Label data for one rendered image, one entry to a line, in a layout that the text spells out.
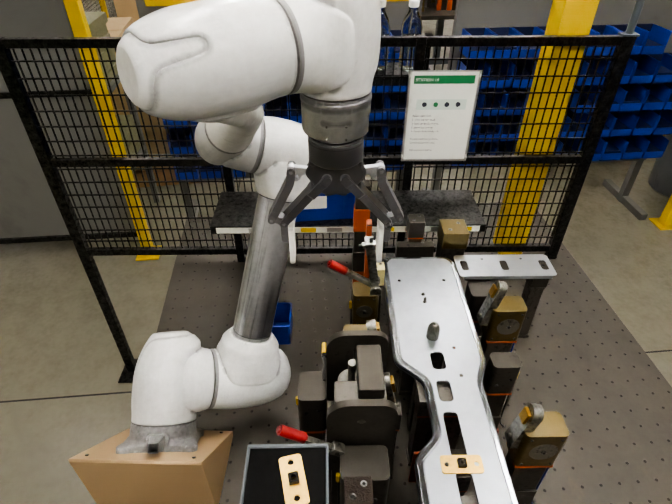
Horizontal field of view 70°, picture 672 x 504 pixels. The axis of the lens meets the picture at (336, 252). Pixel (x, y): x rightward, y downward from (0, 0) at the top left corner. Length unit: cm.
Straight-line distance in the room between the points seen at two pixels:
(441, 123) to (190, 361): 106
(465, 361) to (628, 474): 55
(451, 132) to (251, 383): 102
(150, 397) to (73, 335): 172
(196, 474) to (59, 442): 138
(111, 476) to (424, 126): 132
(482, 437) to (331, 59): 84
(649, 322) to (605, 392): 148
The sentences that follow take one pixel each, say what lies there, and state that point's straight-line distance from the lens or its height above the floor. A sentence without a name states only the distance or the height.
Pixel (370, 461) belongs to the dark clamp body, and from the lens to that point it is 97.
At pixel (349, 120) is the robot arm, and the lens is 61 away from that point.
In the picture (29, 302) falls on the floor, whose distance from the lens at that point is 328.
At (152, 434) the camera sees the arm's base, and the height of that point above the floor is 91.
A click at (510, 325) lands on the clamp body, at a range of 137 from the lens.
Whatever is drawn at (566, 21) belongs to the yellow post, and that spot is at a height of 158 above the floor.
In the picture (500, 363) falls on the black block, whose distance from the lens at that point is 128.
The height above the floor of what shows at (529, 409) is 109.
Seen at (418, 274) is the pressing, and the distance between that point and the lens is 145.
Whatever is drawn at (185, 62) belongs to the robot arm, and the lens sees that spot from 50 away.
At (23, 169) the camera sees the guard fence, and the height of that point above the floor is 63.
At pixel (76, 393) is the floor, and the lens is 267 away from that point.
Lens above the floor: 194
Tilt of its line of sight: 38 degrees down
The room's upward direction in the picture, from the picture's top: straight up
